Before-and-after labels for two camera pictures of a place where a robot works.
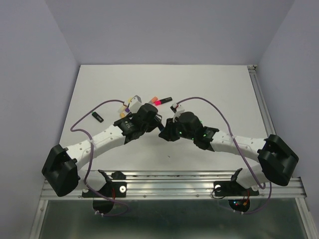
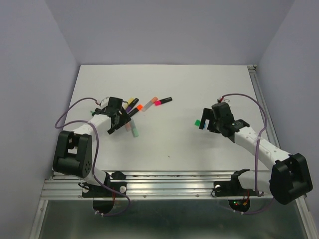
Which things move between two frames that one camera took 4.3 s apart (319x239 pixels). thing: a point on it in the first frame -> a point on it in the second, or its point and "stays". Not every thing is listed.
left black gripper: x=156 y=122 -> x=124 y=119
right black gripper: x=168 y=133 -> x=208 y=113
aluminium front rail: x=181 y=184 stays
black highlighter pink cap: x=160 y=102 stays
